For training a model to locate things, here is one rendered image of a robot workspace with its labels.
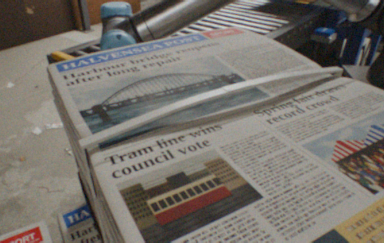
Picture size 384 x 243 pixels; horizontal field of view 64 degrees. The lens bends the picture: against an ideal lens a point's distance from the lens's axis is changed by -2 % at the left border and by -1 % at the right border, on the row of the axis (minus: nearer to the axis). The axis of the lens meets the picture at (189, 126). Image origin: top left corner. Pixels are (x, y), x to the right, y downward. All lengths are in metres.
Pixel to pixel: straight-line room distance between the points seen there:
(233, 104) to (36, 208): 1.55
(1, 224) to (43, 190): 0.25
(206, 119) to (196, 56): 0.14
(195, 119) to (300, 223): 0.12
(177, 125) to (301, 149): 0.10
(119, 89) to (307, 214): 0.21
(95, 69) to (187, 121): 0.15
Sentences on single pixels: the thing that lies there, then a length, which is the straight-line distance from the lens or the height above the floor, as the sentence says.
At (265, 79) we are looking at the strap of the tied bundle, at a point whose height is 1.07.
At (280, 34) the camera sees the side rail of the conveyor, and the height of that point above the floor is 0.80.
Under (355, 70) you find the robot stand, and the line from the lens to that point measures 1.08.
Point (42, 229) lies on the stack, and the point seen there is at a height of 0.83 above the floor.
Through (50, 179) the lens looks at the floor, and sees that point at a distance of 1.90.
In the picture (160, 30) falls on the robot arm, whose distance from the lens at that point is 0.67.
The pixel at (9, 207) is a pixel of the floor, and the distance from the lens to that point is 1.84.
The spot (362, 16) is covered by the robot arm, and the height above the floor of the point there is 0.98.
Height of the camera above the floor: 1.20
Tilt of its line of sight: 34 degrees down
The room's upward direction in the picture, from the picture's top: straight up
